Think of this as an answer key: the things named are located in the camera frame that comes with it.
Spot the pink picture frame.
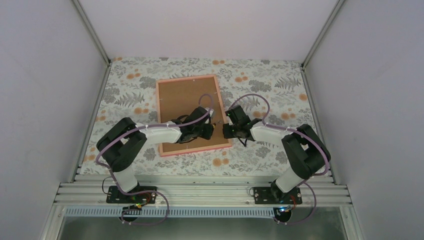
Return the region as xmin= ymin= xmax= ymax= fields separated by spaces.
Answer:
xmin=156 ymin=74 xmax=233 ymax=157

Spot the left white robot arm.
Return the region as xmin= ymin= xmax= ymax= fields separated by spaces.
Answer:
xmin=95 ymin=106 xmax=215 ymax=203

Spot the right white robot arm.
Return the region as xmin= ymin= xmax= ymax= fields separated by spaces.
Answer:
xmin=223 ymin=105 xmax=331 ymax=204

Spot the floral patterned table mat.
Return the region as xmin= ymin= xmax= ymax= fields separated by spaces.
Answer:
xmin=80 ymin=57 xmax=315 ymax=176

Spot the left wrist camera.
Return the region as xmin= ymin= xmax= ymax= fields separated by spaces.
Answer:
xmin=205 ymin=107 xmax=215 ymax=118

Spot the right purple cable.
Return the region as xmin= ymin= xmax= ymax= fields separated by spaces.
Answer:
xmin=228 ymin=93 xmax=331 ymax=226

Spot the purple cable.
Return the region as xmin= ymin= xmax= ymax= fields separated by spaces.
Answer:
xmin=95 ymin=93 xmax=215 ymax=226
xmin=228 ymin=93 xmax=331 ymax=226

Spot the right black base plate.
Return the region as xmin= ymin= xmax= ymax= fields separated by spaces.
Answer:
xmin=252 ymin=186 xmax=303 ymax=205

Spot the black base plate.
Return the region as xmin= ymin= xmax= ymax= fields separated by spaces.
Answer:
xmin=105 ymin=186 xmax=156 ymax=205
xmin=252 ymin=186 xmax=303 ymax=205

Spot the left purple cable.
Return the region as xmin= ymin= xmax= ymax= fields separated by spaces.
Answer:
xmin=95 ymin=93 xmax=215 ymax=226

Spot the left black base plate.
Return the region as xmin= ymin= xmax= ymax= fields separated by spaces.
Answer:
xmin=105 ymin=186 xmax=156 ymax=205

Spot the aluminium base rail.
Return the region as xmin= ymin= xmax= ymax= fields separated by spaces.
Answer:
xmin=53 ymin=175 xmax=352 ymax=218

